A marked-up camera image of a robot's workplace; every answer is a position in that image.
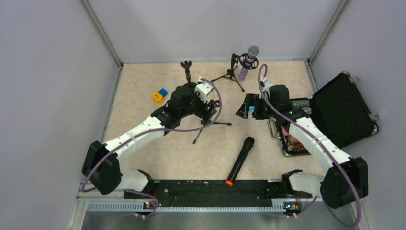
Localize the round base clamp stand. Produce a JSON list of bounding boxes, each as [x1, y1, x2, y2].
[[180, 60, 192, 87]]

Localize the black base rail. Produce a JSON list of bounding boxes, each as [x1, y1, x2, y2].
[[124, 180, 312, 208]]

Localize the tripod stand with clip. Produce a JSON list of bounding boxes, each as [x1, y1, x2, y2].
[[201, 101, 232, 127]]

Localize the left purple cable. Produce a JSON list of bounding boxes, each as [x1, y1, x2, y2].
[[80, 78, 223, 219]]

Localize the black microphone orange end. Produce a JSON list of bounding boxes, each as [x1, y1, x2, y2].
[[225, 137, 255, 186]]

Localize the open black carrying case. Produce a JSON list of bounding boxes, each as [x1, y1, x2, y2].
[[263, 71, 379, 148]]

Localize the purple cable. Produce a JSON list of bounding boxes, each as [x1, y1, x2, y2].
[[80, 78, 223, 219], [257, 63, 362, 228]]

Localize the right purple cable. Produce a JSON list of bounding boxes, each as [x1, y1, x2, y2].
[[257, 63, 362, 228]]

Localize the poker chip stacks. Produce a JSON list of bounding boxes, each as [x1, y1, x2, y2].
[[292, 100, 312, 115]]

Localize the tripod stand with shock mount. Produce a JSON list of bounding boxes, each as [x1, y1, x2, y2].
[[211, 53, 259, 92]]

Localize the yellow traffic light brick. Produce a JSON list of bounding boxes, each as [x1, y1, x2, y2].
[[152, 92, 164, 103]]

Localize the blue toy brick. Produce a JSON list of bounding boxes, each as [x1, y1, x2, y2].
[[158, 88, 168, 98]]

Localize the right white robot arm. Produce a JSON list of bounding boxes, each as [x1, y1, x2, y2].
[[236, 85, 368, 209]]

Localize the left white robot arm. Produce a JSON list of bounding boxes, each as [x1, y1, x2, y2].
[[80, 82, 222, 195]]

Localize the purple glitter microphone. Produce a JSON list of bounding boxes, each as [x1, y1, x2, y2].
[[238, 45, 259, 81]]

